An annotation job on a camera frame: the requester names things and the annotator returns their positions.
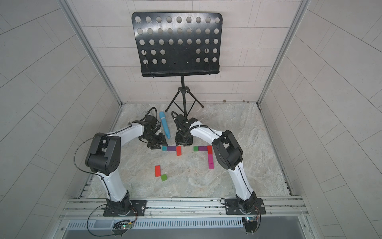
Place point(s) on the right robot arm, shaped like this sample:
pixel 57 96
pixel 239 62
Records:
pixel 228 153

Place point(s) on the magenta rectangular block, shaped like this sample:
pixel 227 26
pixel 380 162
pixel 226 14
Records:
pixel 211 164

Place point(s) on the dark purple block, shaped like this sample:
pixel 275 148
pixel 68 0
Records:
pixel 171 148

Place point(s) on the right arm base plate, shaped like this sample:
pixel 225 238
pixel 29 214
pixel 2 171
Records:
pixel 232 207

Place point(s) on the left circuit board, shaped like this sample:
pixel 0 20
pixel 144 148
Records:
pixel 121 227

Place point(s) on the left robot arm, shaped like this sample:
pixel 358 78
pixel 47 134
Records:
pixel 104 154

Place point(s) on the right circuit board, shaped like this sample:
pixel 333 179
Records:
pixel 250 224

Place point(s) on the purple rectangular block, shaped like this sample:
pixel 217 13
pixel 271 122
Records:
pixel 202 148

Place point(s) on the circuit board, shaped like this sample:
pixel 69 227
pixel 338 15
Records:
pixel 250 224
pixel 121 227

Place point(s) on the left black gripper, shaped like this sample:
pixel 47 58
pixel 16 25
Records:
pixel 157 143

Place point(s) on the blue microphone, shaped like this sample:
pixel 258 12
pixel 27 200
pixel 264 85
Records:
pixel 165 124

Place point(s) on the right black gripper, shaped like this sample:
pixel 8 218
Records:
pixel 183 140

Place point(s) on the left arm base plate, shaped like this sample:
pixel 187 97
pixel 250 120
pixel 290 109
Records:
pixel 138 207

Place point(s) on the black perforated music stand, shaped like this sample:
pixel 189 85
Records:
pixel 178 44

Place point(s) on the aluminium front rail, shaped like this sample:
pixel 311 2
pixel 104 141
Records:
pixel 158 208

